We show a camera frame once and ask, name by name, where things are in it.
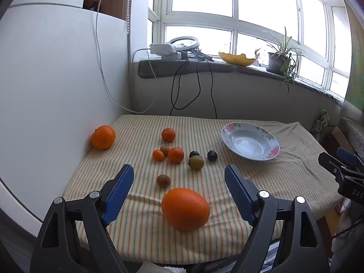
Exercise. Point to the green plum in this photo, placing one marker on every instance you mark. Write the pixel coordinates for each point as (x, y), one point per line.
(196, 163)

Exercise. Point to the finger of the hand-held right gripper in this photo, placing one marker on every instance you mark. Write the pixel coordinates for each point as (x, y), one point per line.
(330, 163)
(345, 153)

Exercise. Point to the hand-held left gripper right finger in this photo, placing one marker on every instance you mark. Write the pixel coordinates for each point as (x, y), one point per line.
(239, 196)

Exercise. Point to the white power adapter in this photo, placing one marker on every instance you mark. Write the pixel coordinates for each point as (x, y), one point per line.
(160, 48)

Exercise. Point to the small brown kiwi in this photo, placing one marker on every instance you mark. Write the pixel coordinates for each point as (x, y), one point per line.
(163, 180)
(164, 148)

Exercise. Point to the large oval orange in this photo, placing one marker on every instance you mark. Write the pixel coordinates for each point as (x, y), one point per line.
(184, 209)

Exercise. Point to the dark purple plum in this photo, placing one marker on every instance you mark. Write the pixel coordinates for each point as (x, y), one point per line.
(212, 155)
(194, 154)

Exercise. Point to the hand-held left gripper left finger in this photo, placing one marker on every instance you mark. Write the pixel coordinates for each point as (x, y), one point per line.
(121, 193)

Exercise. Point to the grey windowsill mat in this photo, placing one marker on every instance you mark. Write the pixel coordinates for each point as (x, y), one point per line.
(159, 68)

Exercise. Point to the white framed window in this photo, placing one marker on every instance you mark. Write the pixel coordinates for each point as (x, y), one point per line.
(234, 25)

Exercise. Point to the striped tablecloth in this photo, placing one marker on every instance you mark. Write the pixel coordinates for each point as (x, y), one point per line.
(284, 182)

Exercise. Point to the cardboard box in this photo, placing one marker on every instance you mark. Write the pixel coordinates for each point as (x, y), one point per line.
(339, 139)

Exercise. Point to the green printed package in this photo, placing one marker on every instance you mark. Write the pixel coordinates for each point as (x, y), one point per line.
(322, 122)

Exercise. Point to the small tangerine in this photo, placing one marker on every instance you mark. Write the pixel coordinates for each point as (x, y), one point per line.
(158, 155)

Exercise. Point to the potted spider plant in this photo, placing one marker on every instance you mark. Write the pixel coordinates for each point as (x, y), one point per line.
(275, 62)

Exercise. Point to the white partition board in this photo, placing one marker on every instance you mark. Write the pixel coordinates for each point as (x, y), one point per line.
(57, 91)

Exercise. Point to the large round orange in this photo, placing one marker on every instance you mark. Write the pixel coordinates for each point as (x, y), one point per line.
(103, 138)

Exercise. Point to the yellow wavy bowl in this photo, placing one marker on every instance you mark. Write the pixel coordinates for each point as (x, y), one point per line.
(236, 59)

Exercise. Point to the floral plate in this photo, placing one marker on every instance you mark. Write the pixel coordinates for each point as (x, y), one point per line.
(250, 145)

